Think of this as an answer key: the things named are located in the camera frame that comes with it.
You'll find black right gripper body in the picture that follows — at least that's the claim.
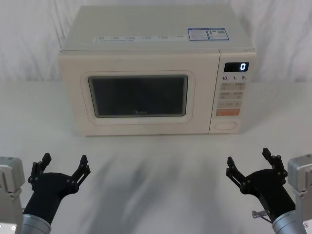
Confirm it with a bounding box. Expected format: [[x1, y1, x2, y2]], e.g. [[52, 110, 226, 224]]
[[240, 170, 297, 219]]

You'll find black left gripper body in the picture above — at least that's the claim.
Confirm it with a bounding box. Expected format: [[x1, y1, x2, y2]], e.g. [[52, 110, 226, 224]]
[[23, 172, 79, 224]]

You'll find white curtain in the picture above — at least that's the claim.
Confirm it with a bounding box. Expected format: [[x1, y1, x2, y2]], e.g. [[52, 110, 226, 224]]
[[0, 0, 312, 84]]

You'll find thin cable with silver plug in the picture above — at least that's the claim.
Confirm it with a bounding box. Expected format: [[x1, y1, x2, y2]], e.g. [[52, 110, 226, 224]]
[[252, 210, 275, 224]]

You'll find white table cloth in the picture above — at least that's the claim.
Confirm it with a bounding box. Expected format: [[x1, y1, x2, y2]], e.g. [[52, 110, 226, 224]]
[[0, 79, 312, 234]]

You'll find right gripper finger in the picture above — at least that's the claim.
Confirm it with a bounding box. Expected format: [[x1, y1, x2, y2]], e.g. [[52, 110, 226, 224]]
[[226, 156, 247, 194], [262, 147, 289, 186]]

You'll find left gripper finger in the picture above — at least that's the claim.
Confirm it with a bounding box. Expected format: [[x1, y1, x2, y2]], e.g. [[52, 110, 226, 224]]
[[27, 152, 52, 186], [69, 155, 91, 194]]

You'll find cream microwave oven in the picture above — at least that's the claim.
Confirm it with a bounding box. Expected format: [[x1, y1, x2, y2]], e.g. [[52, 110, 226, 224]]
[[57, 5, 258, 137]]

